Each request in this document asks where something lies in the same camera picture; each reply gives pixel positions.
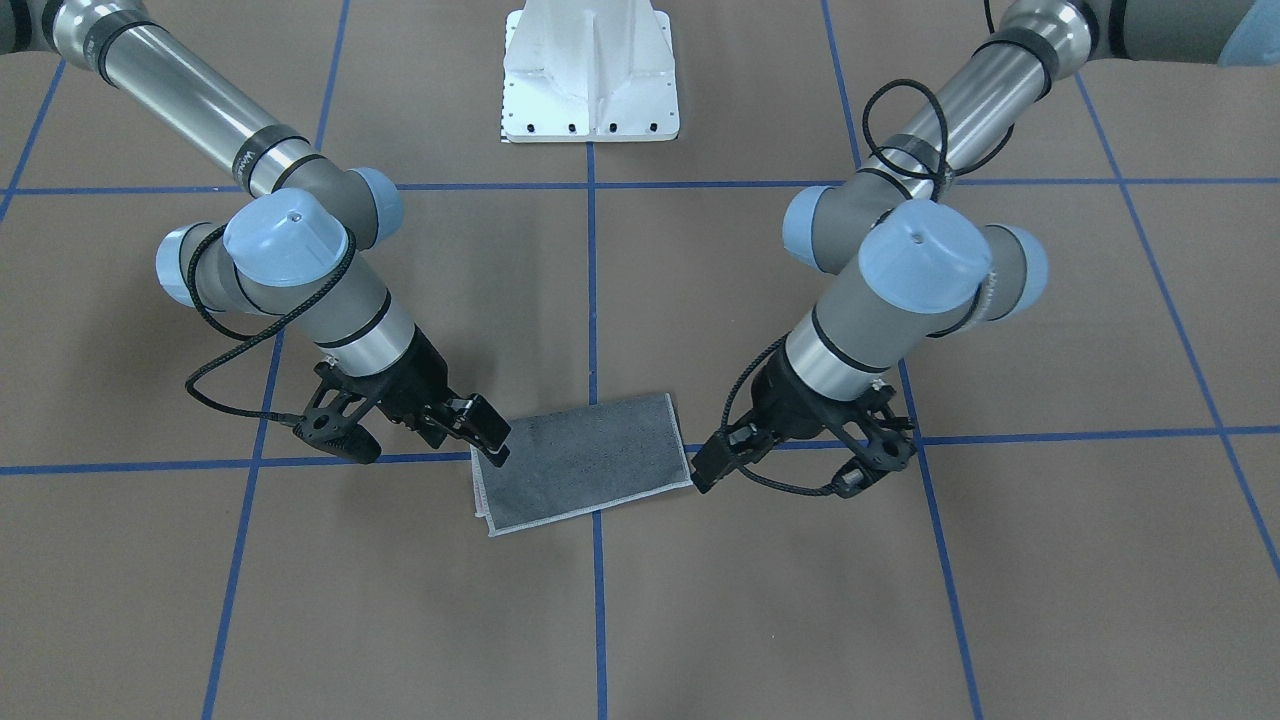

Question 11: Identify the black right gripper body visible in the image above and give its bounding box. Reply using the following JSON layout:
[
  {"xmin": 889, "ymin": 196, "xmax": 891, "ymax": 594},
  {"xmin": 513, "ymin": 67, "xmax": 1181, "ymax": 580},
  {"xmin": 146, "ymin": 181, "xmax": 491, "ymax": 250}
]
[{"xmin": 355, "ymin": 329, "xmax": 457, "ymax": 448}]

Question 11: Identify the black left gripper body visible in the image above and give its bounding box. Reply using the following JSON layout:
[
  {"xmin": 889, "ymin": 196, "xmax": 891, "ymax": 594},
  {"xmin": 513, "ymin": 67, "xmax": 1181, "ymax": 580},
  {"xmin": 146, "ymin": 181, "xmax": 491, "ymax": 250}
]
[{"xmin": 739, "ymin": 350, "xmax": 867, "ymax": 451}]

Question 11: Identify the pink and grey towel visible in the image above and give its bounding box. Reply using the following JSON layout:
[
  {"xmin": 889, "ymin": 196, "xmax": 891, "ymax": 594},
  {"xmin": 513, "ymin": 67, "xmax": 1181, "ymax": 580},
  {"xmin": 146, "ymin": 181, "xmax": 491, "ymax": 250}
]
[{"xmin": 470, "ymin": 393, "xmax": 692, "ymax": 537}]

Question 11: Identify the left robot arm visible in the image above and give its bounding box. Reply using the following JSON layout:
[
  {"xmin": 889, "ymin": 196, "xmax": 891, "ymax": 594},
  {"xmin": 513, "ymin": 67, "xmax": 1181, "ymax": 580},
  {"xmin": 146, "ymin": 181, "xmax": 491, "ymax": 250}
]
[{"xmin": 691, "ymin": 1, "xmax": 1277, "ymax": 498}]

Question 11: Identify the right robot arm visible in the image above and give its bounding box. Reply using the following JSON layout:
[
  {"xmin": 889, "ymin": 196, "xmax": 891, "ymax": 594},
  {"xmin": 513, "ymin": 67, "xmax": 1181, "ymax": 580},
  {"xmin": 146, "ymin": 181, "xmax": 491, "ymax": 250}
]
[{"xmin": 3, "ymin": 1, "xmax": 509, "ymax": 466}]

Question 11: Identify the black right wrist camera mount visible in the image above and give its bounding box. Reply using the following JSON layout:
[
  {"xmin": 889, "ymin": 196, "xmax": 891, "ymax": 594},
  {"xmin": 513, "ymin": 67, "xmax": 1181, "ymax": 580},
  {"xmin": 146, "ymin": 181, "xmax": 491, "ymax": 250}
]
[{"xmin": 292, "ymin": 363, "xmax": 381, "ymax": 464}]

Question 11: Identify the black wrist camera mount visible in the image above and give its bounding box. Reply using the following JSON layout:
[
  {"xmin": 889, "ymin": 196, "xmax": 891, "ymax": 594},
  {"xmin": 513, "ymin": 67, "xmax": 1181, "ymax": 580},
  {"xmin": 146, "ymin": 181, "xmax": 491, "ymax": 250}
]
[
  {"xmin": 292, "ymin": 363, "xmax": 381, "ymax": 464},
  {"xmin": 820, "ymin": 380, "xmax": 916, "ymax": 498}
]

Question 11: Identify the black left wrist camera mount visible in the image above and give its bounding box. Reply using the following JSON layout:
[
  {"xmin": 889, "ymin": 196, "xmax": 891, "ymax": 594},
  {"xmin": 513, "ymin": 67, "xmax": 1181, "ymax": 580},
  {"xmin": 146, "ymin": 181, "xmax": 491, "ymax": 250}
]
[{"xmin": 820, "ymin": 380, "xmax": 916, "ymax": 498}]

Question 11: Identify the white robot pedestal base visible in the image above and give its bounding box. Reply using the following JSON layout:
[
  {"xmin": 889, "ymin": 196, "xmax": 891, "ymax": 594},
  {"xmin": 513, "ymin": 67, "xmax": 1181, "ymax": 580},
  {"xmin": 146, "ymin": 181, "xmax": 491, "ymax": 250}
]
[{"xmin": 500, "ymin": 1, "xmax": 681, "ymax": 143}]

